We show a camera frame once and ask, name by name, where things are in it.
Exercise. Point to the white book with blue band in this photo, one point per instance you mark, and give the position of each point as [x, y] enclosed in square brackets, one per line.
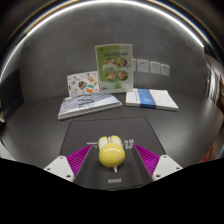
[153, 99]

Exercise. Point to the black mouse pad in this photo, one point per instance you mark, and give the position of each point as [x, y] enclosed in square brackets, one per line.
[110, 128]

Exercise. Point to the grey striped book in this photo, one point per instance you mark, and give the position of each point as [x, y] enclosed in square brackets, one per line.
[88, 105]

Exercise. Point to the white wall switch plates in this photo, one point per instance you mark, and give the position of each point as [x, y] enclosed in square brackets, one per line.
[155, 67]

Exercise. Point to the yellow computer mouse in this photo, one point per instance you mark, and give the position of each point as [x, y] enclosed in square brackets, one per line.
[111, 155]

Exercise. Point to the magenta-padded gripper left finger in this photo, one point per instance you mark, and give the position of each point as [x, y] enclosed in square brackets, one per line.
[61, 166]

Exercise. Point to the white card with colourful stickers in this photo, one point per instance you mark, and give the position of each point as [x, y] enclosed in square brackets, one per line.
[81, 83]

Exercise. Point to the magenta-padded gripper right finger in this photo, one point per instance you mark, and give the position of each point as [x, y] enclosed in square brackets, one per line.
[165, 165]

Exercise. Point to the green food menu sheet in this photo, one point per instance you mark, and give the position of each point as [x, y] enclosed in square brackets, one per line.
[115, 68]

